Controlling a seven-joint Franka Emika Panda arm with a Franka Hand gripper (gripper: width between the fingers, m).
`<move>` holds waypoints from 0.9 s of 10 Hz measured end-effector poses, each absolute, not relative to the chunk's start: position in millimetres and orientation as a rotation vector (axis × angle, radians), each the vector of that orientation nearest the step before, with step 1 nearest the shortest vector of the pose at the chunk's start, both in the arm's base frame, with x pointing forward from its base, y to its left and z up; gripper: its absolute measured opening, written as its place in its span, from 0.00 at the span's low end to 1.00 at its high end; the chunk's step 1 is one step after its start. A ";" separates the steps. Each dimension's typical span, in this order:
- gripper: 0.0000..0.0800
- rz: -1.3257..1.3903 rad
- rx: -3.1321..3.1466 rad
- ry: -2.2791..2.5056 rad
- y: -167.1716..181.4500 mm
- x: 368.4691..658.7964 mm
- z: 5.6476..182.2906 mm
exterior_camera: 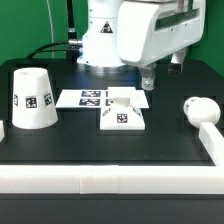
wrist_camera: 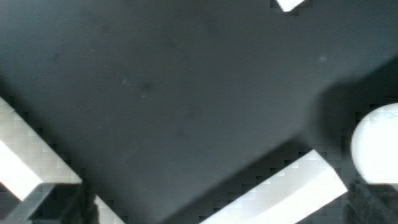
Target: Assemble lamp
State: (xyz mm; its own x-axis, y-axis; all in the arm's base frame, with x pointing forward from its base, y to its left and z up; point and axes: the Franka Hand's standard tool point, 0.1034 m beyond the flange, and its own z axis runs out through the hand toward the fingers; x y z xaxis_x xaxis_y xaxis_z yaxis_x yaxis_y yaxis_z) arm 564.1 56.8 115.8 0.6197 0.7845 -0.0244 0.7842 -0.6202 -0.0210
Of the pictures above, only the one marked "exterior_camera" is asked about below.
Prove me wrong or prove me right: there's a thin white cable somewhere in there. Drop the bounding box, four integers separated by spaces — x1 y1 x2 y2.
46 0 55 59

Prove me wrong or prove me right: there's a white lamp base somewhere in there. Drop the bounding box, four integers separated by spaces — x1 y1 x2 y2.
100 87 145 130

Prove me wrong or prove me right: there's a white marker sheet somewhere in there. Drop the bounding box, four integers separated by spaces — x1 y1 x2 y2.
56 89 149 109

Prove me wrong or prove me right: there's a white left fence bar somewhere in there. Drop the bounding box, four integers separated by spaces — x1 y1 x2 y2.
0 120 5 142

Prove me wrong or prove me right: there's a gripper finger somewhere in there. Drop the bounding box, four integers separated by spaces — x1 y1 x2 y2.
139 65 155 91
168 48 187 74

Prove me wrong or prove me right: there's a white lamp shade cone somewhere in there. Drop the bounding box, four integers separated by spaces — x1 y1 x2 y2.
12 67 58 129

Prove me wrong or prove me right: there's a white front fence bar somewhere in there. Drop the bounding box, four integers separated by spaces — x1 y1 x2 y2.
0 165 224 194

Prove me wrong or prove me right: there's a thick black cable with connector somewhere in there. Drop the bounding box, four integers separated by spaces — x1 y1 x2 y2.
66 0 78 61

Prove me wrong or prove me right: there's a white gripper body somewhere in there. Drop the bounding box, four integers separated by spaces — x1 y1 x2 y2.
117 0 206 67

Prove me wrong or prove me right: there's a white lamp bulb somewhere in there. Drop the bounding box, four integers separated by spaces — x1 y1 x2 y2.
183 97 221 128

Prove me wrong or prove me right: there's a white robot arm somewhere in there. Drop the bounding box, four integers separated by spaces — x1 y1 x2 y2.
78 0 206 91

